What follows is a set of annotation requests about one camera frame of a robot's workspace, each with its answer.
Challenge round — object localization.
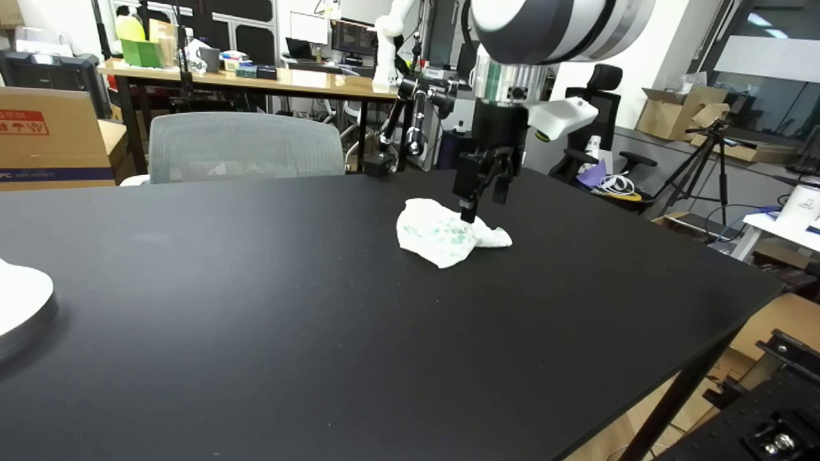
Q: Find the black camera tripod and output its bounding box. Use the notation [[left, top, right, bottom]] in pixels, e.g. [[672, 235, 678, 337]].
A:
[[652, 116, 739, 230]]

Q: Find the grey mesh chair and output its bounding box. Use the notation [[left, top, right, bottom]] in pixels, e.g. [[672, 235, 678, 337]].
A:
[[147, 111, 348, 188]]

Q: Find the black metal frame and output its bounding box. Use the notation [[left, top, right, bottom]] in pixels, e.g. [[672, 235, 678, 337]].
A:
[[654, 327, 820, 461]]

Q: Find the small computer monitor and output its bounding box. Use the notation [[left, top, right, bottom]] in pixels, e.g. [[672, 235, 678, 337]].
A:
[[287, 11, 333, 52]]

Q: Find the purple bag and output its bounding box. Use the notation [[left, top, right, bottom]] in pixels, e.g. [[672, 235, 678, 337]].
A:
[[574, 162, 613, 191]]

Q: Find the white cloth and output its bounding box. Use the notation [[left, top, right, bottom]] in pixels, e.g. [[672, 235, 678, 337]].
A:
[[394, 195, 517, 272]]

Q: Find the black office chair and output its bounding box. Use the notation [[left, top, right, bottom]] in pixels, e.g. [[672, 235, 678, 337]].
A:
[[549, 62, 661, 205]]

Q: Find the open cardboard box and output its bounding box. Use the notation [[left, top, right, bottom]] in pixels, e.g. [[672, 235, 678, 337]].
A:
[[633, 81, 733, 144]]

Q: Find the long wooden desk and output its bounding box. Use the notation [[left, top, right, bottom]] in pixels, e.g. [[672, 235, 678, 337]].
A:
[[101, 56, 405, 177]]

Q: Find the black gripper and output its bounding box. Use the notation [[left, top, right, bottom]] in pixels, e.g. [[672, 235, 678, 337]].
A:
[[451, 100, 530, 225]]

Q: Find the green and yellow bin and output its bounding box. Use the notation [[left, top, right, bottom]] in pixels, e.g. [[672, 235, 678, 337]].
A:
[[113, 12, 168, 68]]

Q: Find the cardboard box with red label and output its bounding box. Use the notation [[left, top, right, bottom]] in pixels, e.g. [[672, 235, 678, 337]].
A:
[[0, 84, 120, 191]]

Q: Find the large black display panel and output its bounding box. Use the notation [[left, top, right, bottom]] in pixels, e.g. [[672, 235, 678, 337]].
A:
[[188, 0, 283, 68]]

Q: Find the white shelf with papers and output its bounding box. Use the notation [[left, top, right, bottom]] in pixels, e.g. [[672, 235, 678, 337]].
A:
[[742, 181, 820, 257]]

